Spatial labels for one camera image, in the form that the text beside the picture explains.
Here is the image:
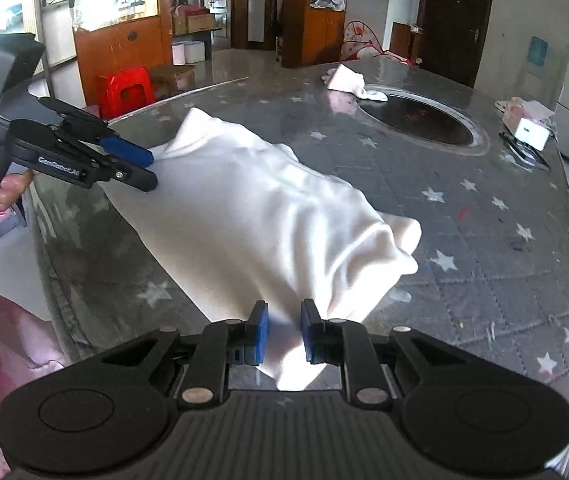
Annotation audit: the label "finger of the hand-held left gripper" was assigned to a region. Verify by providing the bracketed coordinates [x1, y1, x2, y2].
[38, 96, 155, 167]
[82, 157, 158, 192]

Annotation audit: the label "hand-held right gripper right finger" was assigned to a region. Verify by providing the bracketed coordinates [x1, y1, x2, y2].
[301, 298, 470, 407]

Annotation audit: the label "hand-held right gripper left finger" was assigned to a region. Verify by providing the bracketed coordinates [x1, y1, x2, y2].
[99, 300, 270, 408]

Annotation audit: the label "white garment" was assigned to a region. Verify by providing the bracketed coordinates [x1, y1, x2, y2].
[95, 107, 423, 392]

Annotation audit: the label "red plastic stool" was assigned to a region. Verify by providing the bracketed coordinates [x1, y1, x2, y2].
[95, 66, 156, 120]

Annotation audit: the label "open cardboard box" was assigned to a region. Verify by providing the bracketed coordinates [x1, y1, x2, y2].
[150, 63, 196, 101]

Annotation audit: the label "wooden glass-front cabinet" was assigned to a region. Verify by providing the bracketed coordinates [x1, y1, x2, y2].
[67, 0, 175, 111]

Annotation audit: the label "white storage bins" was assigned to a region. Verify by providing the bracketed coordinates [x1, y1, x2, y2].
[171, 39, 208, 66]

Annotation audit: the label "grey star-print table cover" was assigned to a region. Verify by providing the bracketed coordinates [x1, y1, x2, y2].
[32, 57, 569, 480]

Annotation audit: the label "tall wooden shelf unit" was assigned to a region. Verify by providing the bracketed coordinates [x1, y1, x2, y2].
[281, 0, 351, 69]

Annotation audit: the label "folded white cloth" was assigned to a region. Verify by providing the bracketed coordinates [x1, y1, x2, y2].
[321, 63, 366, 94]

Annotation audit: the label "round black table inset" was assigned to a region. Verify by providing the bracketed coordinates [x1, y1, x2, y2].
[357, 91, 491, 154]

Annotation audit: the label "pink folding net cover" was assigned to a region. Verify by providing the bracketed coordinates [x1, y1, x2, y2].
[340, 19, 411, 66]

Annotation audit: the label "black scissors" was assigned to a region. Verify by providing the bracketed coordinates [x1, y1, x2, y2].
[498, 131, 552, 171]

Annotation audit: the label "small wooden side cabinet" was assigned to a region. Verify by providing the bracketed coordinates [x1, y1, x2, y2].
[391, 22, 423, 64]

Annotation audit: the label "small white box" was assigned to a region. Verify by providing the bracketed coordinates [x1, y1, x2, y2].
[513, 115, 551, 152]

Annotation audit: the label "white box on table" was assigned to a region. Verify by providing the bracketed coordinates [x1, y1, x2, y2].
[495, 96, 556, 131]

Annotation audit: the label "dark brown door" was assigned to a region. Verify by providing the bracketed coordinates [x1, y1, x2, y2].
[417, 0, 497, 89]

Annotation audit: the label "blue wall poster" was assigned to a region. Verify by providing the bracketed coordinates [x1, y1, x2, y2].
[528, 35, 549, 65]

